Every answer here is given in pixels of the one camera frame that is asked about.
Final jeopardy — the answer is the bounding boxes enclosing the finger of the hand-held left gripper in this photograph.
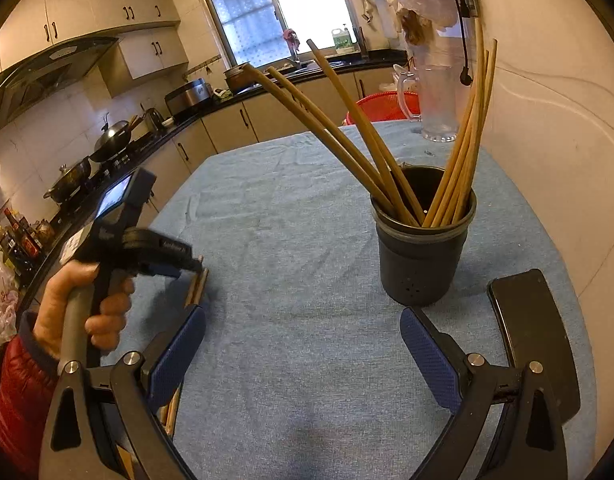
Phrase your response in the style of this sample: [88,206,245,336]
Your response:
[136,259,184,279]
[121,228,197,267]

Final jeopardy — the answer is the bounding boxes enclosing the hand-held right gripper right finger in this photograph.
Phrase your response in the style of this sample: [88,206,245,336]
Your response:
[399,307,570,480]

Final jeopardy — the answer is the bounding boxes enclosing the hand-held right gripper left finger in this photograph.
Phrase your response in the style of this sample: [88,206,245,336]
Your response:
[40,305,208,480]

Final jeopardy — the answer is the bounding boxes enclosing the pile of wooden chopsticks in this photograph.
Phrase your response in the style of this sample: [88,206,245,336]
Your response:
[159,255,209,438]

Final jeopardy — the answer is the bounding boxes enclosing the black utensil holder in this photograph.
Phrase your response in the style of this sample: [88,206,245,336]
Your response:
[371,166,476,307]

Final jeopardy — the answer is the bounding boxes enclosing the bunch of wooden chopsticks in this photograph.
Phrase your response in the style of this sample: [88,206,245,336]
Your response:
[242,17,498,228]

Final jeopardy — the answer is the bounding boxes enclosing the person's left forearm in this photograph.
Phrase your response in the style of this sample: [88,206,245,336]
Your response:
[0,310,64,480]

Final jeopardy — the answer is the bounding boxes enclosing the person's left hand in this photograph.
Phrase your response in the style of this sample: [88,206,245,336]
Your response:
[32,262,136,361]

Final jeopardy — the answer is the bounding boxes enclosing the black gas stove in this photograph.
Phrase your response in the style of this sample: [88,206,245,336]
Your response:
[46,135,155,222]

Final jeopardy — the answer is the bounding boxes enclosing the dark cooking pot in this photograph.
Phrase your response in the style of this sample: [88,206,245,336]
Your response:
[43,157,93,205]

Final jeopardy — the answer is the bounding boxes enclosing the black wok with lid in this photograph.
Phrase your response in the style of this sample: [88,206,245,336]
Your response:
[88,114,134,164]

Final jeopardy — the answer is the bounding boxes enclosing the cluster of condiment bottles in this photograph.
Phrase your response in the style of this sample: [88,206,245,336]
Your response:
[0,206,56,282]

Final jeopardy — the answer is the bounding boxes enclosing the black flat tray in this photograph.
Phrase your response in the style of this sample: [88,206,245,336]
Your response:
[487,268,581,425]

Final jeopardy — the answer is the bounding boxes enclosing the blue table cloth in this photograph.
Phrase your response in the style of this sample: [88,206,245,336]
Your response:
[100,120,598,480]

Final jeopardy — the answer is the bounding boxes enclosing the beige lower cabinets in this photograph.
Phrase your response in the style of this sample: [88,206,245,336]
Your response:
[134,67,404,213]

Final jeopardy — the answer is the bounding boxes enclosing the beige cabinets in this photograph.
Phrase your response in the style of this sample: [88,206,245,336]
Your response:
[0,0,191,97]
[134,67,404,213]

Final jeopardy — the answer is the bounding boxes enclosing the black kitchen countertop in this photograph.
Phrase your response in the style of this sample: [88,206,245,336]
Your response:
[17,49,408,311]

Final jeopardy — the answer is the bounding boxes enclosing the silver rice cooker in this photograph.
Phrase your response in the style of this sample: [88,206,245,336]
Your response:
[164,78,213,115]

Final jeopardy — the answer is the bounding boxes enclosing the black range hood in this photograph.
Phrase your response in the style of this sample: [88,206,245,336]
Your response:
[0,36,121,134]

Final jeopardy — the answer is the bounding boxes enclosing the brown clay pot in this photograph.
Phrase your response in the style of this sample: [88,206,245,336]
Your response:
[224,64,259,94]

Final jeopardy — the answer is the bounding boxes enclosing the beige upper cabinets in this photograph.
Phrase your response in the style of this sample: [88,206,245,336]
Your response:
[0,0,191,97]

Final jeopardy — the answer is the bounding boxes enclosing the metal sink faucet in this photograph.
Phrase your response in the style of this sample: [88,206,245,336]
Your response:
[282,29,304,68]

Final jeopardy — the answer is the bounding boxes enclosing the clear glass pitcher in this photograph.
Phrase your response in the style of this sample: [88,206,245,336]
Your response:
[397,62,461,143]

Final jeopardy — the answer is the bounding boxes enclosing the red plastic basket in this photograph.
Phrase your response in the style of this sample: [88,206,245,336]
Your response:
[344,91,422,127]

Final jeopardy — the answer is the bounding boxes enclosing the kitchen window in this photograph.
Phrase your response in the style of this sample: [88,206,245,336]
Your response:
[193,0,369,69]

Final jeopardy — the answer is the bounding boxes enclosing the green detergent bottle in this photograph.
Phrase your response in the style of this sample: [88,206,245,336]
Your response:
[331,24,356,55]

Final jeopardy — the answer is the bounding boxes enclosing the black wall cable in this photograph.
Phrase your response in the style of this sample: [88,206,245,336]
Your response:
[436,0,476,87]

